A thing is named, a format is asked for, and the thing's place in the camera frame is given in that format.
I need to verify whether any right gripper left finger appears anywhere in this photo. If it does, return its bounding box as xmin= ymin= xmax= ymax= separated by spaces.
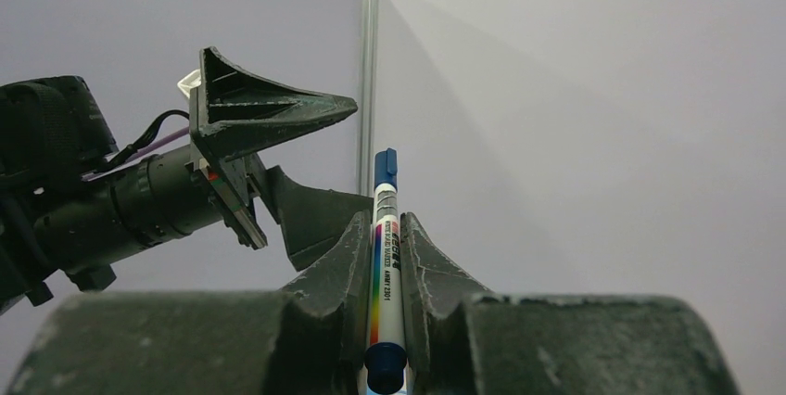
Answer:
xmin=7 ymin=211 xmax=371 ymax=394

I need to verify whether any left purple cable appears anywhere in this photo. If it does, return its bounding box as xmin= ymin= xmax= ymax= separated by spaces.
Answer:
xmin=82 ymin=126 xmax=192 ymax=182

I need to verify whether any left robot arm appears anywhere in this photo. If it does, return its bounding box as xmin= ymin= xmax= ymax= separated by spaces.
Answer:
xmin=1 ymin=46 xmax=358 ymax=311

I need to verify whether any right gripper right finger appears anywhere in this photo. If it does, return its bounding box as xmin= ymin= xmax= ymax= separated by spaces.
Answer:
xmin=401 ymin=212 xmax=739 ymax=394

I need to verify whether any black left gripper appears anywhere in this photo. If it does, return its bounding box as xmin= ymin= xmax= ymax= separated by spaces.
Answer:
xmin=189 ymin=46 xmax=373 ymax=272

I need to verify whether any white whiteboard marker pen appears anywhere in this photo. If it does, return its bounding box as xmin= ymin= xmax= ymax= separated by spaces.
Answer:
xmin=364 ymin=183 xmax=408 ymax=394

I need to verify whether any blue marker cap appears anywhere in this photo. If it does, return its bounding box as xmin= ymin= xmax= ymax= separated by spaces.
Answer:
xmin=374 ymin=147 xmax=398 ymax=189

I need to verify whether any aluminium corner frame post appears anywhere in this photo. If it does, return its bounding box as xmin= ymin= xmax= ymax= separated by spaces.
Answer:
xmin=358 ymin=0 xmax=377 ymax=197

